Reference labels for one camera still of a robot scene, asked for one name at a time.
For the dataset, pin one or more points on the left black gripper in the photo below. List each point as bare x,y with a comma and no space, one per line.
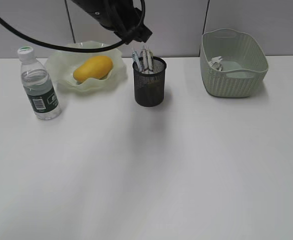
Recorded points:
119,17

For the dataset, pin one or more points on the pale green woven basket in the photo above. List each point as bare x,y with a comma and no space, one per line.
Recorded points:
244,63

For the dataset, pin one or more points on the black mesh pen holder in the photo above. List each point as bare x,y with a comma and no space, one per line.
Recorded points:
149,89

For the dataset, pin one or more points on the beige grip pen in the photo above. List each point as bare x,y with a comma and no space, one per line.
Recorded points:
150,61

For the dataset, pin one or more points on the blue grey pen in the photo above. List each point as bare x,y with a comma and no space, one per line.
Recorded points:
136,59

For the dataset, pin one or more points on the yellow mango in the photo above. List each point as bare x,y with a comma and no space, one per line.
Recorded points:
96,67

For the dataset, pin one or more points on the clear water bottle green label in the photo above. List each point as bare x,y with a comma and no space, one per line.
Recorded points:
38,85

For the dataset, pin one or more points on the pale green wavy plate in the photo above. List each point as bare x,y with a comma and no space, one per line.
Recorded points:
61,66

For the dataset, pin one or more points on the white waste paper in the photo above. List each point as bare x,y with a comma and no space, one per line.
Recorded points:
215,63

